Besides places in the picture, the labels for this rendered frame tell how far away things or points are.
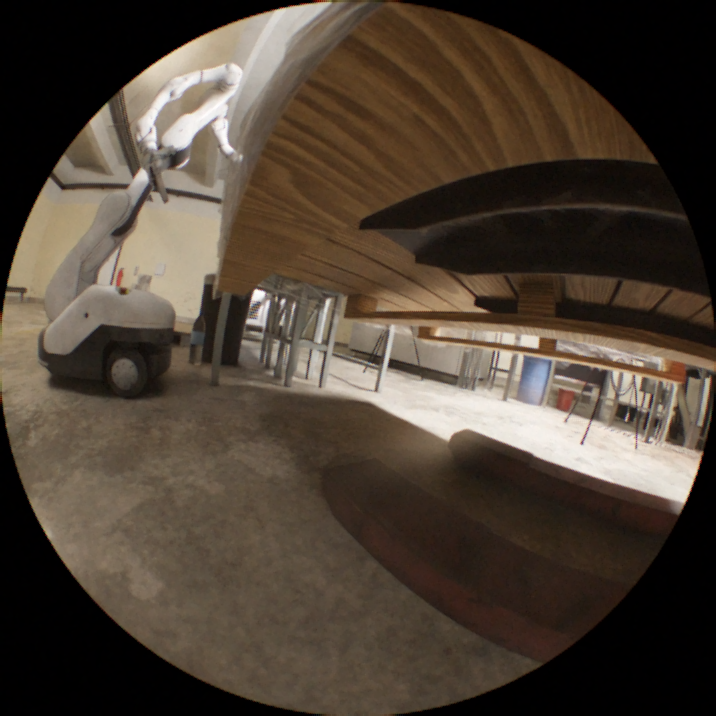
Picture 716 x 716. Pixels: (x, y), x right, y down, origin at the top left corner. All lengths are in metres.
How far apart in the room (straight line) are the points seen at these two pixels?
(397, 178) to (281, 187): 0.08
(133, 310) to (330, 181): 0.74
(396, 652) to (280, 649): 0.13
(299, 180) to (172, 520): 0.46
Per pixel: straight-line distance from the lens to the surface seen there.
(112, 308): 0.84
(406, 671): 0.34
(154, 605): 0.36
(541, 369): 3.12
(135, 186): 1.20
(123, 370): 0.87
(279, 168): 0.17
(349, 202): 0.18
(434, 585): 0.32
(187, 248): 7.64
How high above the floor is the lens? 0.32
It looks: 4 degrees down
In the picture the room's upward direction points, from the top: 11 degrees clockwise
